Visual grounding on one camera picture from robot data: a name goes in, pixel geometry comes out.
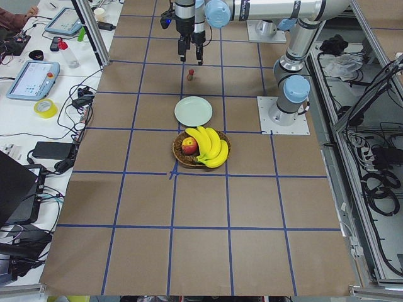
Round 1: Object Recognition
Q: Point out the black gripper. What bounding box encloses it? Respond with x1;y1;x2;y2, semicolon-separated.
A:
177;27;192;62
192;31;205;65

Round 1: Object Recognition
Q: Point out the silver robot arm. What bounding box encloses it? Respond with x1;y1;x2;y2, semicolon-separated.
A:
160;0;350;126
191;0;206;65

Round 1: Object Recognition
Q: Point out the light green plate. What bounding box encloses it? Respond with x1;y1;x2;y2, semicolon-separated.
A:
174;96;213;127

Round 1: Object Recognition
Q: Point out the red apple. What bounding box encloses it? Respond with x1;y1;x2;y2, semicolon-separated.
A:
181;137;198;155

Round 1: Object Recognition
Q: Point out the woven wicker basket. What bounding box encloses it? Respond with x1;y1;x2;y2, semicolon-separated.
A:
173;126;231;169

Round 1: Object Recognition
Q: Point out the white paper cup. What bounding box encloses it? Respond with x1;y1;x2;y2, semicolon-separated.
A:
93;8;106;22

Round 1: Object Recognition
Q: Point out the yellow banana bunch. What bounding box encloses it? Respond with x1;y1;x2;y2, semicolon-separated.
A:
185;126;230;169

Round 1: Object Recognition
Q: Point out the green marker bottle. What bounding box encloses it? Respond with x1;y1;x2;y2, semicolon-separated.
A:
77;27;86;42

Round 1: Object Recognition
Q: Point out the clear plastic bottle red cap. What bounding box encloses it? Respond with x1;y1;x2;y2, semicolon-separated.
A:
58;38;80;69

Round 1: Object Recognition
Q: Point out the blue teach pendant far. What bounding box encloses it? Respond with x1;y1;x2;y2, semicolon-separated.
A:
45;7;82;36

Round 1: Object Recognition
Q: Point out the blue teach pendant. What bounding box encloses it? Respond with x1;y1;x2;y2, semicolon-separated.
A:
45;7;82;36
6;60;60;101

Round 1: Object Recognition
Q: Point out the yellow tape roll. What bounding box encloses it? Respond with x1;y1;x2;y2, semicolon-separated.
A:
34;99;58;119

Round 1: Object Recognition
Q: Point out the blue teach pendant near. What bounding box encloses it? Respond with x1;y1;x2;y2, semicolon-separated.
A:
6;60;60;101

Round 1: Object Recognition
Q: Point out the black power adapter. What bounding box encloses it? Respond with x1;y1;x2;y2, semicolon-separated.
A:
32;142;74;160

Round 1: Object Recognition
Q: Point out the black laptop computer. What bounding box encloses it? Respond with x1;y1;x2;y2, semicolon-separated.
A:
1;152;45;227

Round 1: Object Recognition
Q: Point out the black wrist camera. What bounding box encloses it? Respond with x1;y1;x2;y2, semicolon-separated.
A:
160;11;176;30

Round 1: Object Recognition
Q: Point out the aluminium frame post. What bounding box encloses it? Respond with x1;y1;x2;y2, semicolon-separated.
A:
72;0;110;67

